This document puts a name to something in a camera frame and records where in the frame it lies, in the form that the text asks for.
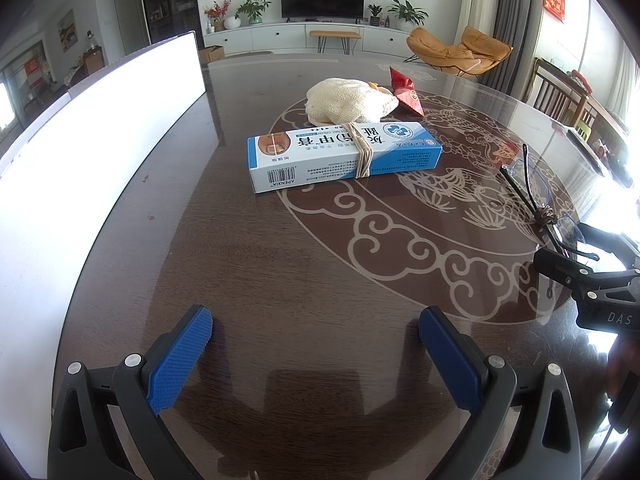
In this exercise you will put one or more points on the person's right forearm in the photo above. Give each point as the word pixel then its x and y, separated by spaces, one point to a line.
pixel 614 360

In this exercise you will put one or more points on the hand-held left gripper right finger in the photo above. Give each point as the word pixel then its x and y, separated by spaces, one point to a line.
pixel 450 360

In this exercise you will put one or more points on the round white vase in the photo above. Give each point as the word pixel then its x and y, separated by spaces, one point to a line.
pixel 232 23

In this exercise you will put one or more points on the framed wall painting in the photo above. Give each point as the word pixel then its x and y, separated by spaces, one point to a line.
pixel 68 30

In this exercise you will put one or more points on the clear eyeglasses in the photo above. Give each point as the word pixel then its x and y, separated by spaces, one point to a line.
pixel 522 192

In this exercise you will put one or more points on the large potted plant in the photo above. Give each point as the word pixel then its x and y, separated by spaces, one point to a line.
pixel 407 15

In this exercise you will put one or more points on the white television cabinet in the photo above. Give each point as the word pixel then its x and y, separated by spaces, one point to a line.
pixel 280 37

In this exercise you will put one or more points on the brown cardboard box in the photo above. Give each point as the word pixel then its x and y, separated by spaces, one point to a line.
pixel 212 54

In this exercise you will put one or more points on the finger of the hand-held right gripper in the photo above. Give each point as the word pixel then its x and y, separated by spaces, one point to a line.
pixel 562 262
pixel 610 242

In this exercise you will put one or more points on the wooden dining chair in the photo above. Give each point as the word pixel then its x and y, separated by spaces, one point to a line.
pixel 555 90

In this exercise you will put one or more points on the green leafy potted plant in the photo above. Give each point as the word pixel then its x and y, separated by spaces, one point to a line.
pixel 254 10

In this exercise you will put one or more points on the red window poster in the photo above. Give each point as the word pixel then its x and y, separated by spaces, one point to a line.
pixel 33 68

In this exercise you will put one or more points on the brown patterned desktop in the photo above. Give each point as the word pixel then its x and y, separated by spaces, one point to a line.
pixel 250 260

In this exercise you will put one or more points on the grey curtain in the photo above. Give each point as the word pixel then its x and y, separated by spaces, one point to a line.
pixel 522 10

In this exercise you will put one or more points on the cream sheer curtain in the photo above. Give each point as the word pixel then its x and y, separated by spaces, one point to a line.
pixel 475 0

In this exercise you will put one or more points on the red snack packet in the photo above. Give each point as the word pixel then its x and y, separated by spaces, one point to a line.
pixel 407 92

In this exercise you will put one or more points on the tan rubber band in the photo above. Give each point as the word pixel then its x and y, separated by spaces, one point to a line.
pixel 361 152

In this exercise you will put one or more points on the blue white medicine box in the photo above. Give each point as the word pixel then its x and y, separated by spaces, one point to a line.
pixel 310 165

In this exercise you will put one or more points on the vase with red flowers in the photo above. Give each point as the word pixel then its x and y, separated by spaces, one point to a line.
pixel 217 15

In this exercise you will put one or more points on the dark glass display cabinet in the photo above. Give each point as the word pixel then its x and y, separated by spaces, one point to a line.
pixel 167 0

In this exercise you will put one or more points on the small potted plant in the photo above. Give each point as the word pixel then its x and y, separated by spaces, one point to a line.
pixel 375 15

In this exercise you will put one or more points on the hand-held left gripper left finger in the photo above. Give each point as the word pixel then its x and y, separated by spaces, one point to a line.
pixel 180 355

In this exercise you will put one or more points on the red wall hanging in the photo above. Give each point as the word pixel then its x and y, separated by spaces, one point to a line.
pixel 554 0

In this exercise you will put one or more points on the orange lounge chair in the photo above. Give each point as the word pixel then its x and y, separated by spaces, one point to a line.
pixel 440 47

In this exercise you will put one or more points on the cream knitted pouch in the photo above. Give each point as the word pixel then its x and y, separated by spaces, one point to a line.
pixel 345 100

